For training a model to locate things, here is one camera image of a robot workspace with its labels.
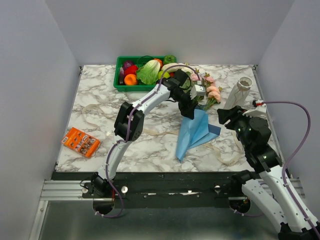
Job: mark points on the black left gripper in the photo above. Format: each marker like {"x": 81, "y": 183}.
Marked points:
{"x": 187, "y": 109}

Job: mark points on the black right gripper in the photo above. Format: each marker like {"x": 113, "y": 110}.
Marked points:
{"x": 234, "y": 114}

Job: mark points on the pink artificial flower bouquet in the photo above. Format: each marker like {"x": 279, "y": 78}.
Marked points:
{"x": 212, "y": 94}

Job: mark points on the blue wrapping paper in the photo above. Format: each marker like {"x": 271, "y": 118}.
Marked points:
{"x": 195, "y": 132}

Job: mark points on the beige printed ribbon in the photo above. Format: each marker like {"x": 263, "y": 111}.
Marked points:
{"x": 153, "y": 133}

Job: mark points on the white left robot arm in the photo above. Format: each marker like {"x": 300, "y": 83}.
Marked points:
{"x": 129, "y": 122}

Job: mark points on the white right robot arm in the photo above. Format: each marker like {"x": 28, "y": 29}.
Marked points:
{"x": 284, "y": 207}

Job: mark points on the white ribbed vase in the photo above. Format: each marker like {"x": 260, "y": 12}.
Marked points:
{"x": 239, "y": 93}

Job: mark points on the beige toy potato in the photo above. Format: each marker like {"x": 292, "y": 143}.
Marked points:
{"x": 171, "y": 67}

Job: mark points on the green toy lime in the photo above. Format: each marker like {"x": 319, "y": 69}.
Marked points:
{"x": 160, "y": 75}

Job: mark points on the green toy cabbage leaf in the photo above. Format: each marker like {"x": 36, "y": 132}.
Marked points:
{"x": 148, "y": 73}

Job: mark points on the green toy bell pepper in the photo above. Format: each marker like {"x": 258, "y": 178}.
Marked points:
{"x": 168, "y": 59}

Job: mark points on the orange toy carrot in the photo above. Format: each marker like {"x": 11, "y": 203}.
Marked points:
{"x": 159, "y": 61}

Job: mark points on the orange toy fruit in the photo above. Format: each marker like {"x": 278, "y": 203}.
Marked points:
{"x": 131, "y": 80}

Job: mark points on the red toy pepper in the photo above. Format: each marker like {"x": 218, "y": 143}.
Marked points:
{"x": 131, "y": 70}

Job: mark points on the purple toy eggplant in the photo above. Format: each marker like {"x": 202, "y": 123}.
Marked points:
{"x": 121, "y": 76}

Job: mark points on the purple toy onion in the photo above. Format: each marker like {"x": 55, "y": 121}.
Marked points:
{"x": 126, "y": 64}

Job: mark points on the green plastic basket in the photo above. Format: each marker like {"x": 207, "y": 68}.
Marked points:
{"x": 139, "y": 62}

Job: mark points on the orange snack box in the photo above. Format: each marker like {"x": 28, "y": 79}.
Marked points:
{"x": 81, "y": 142}

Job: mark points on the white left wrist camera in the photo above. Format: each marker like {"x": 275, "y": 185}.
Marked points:
{"x": 197, "y": 91}

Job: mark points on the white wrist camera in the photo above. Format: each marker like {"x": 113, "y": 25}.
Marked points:
{"x": 197, "y": 91}
{"x": 260, "y": 110}

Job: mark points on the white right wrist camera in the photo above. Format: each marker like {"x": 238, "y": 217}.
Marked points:
{"x": 260, "y": 110}

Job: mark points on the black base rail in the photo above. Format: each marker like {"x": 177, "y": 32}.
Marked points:
{"x": 168, "y": 190}

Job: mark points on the aluminium frame rail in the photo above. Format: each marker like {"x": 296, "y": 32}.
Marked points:
{"x": 61, "y": 190}

